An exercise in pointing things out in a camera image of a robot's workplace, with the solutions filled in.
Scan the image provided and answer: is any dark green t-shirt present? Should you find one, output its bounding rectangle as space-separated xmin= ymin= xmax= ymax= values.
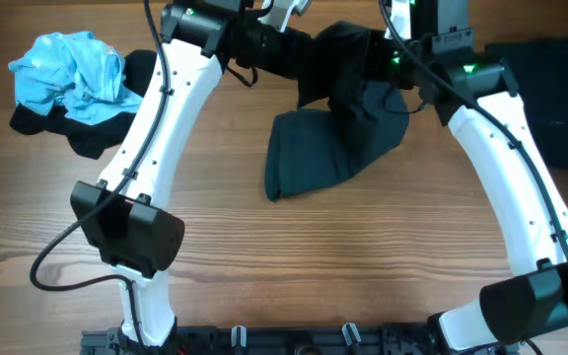
xmin=264 ymin=22 xmax=409 ymax=202

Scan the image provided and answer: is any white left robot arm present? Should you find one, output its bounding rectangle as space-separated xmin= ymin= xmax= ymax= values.
xmin=70 ymin=0 xmax=310 ymax=354

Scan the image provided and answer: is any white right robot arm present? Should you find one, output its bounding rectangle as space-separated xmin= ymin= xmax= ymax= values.
xmin=380 ymin=1 xmax=568 ymax=354

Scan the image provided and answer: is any black garment with logo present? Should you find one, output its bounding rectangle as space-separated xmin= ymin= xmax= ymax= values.
xmin=8 ymin=48 xmax=159 ymax=161

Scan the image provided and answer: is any light blue crumpled garment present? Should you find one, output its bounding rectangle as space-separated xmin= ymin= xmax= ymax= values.
xmin=8 ymin=32 xmax=143 ymax=125

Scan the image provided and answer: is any folded dark navy garment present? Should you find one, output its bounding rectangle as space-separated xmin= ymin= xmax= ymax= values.
xmin=485 ymin=37 xmax=568 ymax=170

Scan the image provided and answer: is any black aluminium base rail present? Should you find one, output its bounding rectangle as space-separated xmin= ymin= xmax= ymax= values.
xmin=79 ymin=322 xmax=522 ymax=355

